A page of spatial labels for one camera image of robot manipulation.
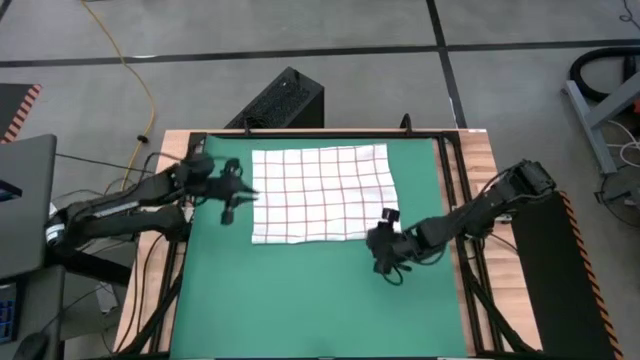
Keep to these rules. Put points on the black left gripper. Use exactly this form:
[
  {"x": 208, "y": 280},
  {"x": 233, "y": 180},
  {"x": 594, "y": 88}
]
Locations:
[{"x": 222, "y": 187}]

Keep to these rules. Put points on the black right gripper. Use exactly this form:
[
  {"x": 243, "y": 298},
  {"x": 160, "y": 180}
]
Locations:
[{"x": 392, "y": 247}]

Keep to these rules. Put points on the white red-checked towel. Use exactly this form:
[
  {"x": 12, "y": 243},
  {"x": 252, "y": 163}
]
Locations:
[{"x": 320, "y": 195}]

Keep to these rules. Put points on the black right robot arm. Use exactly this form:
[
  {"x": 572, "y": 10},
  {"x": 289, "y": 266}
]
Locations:
[{"x": 480, "y": 210}]

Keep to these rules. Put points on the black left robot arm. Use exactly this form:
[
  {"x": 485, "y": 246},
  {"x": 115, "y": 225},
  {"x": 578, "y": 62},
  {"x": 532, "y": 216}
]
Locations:
[{"x": 125, "y": 210}]

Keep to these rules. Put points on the black clamp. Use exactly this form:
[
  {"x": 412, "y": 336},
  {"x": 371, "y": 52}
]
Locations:
[
  {"x": 246, "y": 129},
  {"x": 406, "y": 124}
]

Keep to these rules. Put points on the black computer tower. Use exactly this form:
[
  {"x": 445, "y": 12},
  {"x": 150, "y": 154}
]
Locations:
[{"x": 280, "y": 100}]

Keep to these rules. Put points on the green table mat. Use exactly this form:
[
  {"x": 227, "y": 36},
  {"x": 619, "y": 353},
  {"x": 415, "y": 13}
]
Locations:
[{"x": 300, "y": 310}]

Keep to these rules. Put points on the large black hazard-striped mat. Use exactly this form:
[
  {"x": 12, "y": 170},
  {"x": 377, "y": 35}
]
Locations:
[{"x": 550, "y": 280}]

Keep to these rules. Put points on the grey laptop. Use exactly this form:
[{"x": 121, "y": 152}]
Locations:
[{"x": 27, "y": 225}]

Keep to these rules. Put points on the grey desk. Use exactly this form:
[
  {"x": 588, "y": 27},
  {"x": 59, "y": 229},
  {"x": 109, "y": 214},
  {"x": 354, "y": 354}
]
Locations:
[{"x": 45, "y": 300}]

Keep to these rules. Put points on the grey metal stand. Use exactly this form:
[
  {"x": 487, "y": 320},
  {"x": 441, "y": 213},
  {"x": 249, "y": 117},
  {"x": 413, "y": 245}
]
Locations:
[{"x": 589, "y": 127}]

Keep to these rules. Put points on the round fan base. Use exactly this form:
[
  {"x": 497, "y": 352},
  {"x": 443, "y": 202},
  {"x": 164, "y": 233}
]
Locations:
[{"x": 620, "y": 200}]

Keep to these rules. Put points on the small black hazard-striped mat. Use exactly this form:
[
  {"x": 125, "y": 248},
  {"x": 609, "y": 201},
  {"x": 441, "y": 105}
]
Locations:
[{"x": 12, "y": 107}]

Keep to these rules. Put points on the black computer mouse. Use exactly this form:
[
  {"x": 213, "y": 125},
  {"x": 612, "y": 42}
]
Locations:
[{"x": 32, "y": 347}]

